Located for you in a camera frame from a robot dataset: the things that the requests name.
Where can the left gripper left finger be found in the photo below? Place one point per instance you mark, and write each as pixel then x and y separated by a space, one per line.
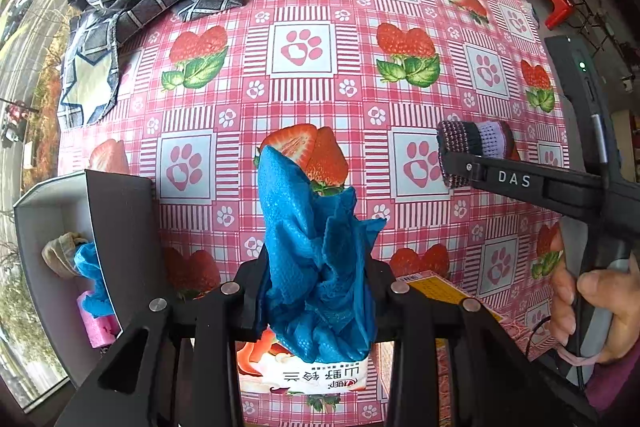
pixel 253 277

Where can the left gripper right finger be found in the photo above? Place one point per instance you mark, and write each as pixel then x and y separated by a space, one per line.
pixel 387 317

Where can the blue cloth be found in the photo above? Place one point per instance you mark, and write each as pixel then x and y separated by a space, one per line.
pixel 88 265
pixel 317 301

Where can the striped knitted sock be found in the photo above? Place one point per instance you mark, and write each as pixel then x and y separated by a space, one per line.
pixel 490 138

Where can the pink sponge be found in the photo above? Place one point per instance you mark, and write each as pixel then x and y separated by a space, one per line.
pixel 101 331

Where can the person's right hand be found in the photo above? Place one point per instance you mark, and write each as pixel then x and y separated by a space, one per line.
pixel 613 291

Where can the pink tissue box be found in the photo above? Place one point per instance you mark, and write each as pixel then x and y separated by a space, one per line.
pixel 474 339

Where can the floral tissue pack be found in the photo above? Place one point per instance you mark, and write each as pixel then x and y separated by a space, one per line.
pixel 268 367

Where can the grey cardboard box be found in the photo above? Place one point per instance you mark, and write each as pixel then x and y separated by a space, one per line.
pixel 116 212

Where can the beige knitted item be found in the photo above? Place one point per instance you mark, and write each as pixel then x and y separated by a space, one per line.
pixel 59 254

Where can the pink strawberry tablecloth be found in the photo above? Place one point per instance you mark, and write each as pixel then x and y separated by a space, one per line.
pixel 355 89

